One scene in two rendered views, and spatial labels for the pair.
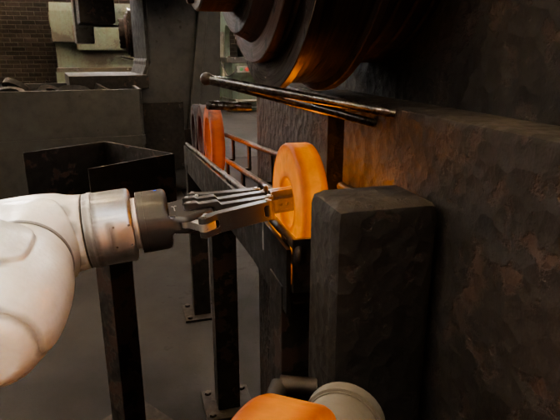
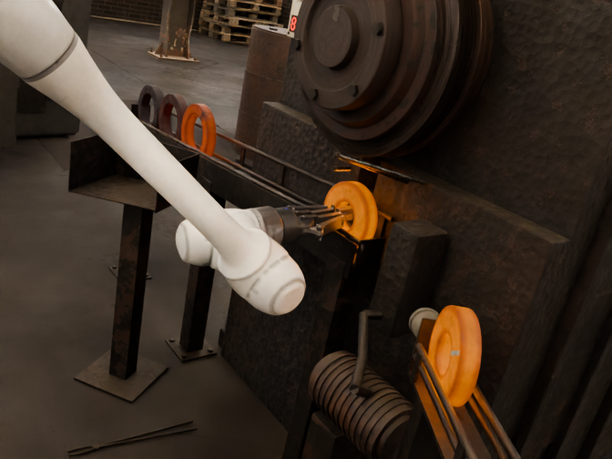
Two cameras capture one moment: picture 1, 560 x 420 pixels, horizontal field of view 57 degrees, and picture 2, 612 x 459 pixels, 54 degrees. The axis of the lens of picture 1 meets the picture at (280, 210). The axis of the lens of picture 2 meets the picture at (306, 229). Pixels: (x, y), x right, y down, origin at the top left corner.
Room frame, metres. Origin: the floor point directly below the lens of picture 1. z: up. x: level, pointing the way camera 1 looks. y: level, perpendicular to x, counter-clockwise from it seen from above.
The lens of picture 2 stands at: (-0.48, 0.61, 1.20)
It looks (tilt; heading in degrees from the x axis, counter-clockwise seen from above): 22 degrees down; 335
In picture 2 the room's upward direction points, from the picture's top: 12 degrees clockwise
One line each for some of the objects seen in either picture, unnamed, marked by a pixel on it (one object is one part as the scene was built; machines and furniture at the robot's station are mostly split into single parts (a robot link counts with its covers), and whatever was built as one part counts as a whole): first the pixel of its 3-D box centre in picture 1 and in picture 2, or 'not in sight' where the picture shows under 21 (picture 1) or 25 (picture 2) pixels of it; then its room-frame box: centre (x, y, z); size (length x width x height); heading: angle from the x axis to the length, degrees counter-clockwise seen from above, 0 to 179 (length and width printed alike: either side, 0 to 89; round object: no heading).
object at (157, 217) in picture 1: (175, 217); (291, 223); (0.62, 0.13, 0.73); 0.09 x 0.08 x 0.07; 106
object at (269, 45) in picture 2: not in sight; (282, 95); (3.64, -0.92, 0.45); 0.59 x 0.59 x 0.89
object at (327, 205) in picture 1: (369, 310); (407, 278); (0.47, -0.09, 0.68); 0.11 x 0.08 x 0.24; 106
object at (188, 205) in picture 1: (230, 211); (321, 220); (0.62, 0.06, 0.74); 0.11 x 0.01 x 0.04; 104
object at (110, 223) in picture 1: (114, 227); (262, 229); (0.60, 0.20, 0.73); 0.09 x 0.06 x 0.09; 16
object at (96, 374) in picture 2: (112, 303); (126, 268); (1.11, 0.39, 0.36); 0.26 x 0.20 x 0.72; 51
